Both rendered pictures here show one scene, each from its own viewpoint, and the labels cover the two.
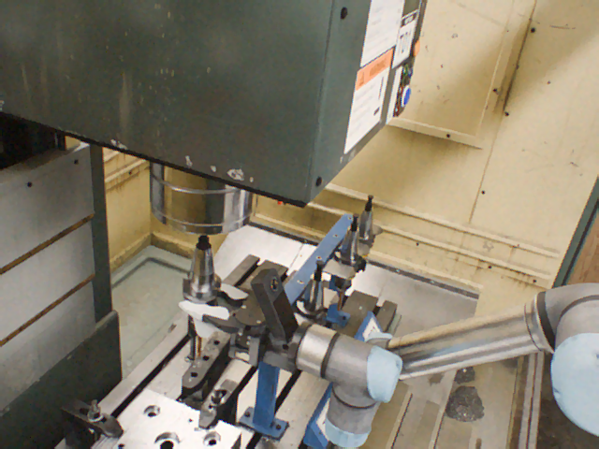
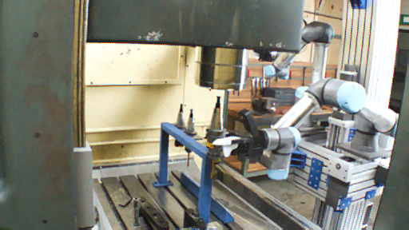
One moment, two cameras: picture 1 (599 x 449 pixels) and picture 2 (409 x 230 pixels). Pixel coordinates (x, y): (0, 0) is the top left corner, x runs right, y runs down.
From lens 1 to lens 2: 99 cm
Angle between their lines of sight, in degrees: 47
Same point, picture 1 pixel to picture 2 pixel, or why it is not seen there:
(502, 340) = (305, 111)
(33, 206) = not seen: hidden behind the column
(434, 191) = (163, 112)
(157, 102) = (250, 19)
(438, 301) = (180, 167)
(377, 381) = (296, 135)
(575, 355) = (347, 89)
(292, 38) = not seen: outside the picture
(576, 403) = (351, 104)
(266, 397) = (207, 206)
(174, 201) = (235, 73)
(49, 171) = not seen: hidden behind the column
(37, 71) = (188, 13)
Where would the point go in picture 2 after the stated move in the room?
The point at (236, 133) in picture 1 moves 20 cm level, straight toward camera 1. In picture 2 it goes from (279, 27) to (348, 33)
